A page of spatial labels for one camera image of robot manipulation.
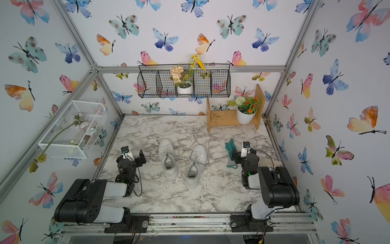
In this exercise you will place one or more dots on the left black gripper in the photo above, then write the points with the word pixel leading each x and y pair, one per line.
pixel 139 163

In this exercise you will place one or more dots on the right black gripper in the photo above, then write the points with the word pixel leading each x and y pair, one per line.
pixel 238 157

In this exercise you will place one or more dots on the white sneaker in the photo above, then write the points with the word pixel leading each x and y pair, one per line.
pixel 198 161
pixel 167 159

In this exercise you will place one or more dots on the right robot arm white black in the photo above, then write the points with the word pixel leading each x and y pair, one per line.
pixel 278 191

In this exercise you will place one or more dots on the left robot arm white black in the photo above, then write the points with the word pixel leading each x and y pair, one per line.
pixel 83 203

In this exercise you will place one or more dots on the beige work glove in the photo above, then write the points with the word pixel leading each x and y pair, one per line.
pixel 266 162

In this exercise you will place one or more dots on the wooden shelf stand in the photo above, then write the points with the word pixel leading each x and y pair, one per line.
pixel 221 118

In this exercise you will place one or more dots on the white pot orange flowers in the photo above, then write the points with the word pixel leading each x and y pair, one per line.
pixel 247 107

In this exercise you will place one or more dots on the white pot peach flowers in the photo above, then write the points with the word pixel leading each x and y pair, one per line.
pixel 184 78

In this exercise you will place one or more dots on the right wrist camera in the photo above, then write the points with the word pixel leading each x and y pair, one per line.
pixel 246 149

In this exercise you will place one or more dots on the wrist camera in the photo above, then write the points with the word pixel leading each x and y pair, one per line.
pixel 126 153
pixel 246 149

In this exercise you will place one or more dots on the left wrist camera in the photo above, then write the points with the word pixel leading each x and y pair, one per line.
pixel 126 153

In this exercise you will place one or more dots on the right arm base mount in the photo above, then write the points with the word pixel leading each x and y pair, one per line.
pixel 245 223

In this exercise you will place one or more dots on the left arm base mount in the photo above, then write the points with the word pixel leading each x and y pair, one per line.
pixel 130 224

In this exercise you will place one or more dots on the white wire mesh basket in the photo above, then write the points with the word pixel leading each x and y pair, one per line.
pixel 79 127

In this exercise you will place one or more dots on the black wire wall basket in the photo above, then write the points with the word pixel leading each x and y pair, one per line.
pixel 154 82

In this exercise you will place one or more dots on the aluminium front rail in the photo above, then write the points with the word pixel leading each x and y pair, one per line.
pixel 294 227

